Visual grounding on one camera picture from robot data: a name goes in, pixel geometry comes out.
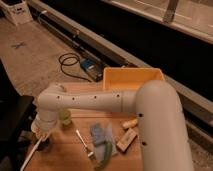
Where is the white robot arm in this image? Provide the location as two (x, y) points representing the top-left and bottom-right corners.
(32, 80), (194, 171)

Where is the wooden block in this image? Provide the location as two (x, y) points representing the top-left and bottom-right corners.
(116, 128), (137, 153)

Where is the blue power device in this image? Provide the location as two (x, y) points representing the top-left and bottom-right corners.
(80, 59), (102, 82)

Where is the yellow plastic bin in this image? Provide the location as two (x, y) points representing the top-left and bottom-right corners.
(103, 67), (165, 90)

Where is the blue grey cloth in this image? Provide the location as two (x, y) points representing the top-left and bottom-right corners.
(90, 122), (117, 161)

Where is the black coiled cable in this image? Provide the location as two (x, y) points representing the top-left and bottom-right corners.
(58, 52), (93, 83)

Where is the yellow banana toy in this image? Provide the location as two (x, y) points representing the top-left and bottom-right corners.
(122, 119), (138, 130)

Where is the green plastic cup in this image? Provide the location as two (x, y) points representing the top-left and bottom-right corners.
(59, 110), (71, 126)

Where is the small metal cup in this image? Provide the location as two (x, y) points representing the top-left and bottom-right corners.
(37, 139), (50, 151)

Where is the green vegetable toy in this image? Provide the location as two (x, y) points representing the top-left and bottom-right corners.
(95, 141), (112, 171)

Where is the white cardboard box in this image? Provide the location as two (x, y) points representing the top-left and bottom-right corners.
(0, 0), (33, 26)

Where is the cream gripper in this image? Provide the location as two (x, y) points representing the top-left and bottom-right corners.
(34, 127), (52, 140)

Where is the black chair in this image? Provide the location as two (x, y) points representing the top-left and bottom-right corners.
(0, 59), (36, 171)

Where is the white dish brush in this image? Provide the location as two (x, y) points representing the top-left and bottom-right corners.
(20, 138), (42, 171)

